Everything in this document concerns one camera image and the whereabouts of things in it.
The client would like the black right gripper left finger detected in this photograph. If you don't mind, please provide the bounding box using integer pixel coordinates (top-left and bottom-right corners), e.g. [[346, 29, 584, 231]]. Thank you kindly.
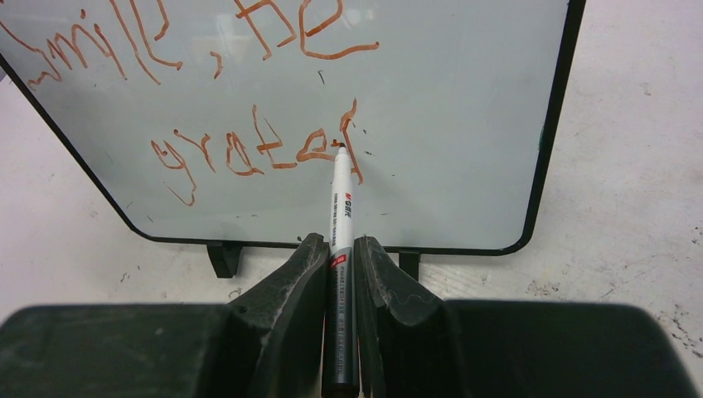
[[1, 233, 329, 397]]

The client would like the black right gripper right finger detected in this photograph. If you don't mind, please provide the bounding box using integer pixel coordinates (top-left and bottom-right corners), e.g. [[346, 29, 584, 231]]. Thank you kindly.
[[354, 236, 698, 397]]

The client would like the white marker pen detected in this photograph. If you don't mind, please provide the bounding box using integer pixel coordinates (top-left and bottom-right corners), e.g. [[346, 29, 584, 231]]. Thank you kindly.
[[322, 144, 360, 397]]

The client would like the black framed whiteboard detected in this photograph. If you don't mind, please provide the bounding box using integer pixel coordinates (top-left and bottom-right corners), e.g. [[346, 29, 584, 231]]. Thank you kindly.
[[1, 1, 585, 256]]

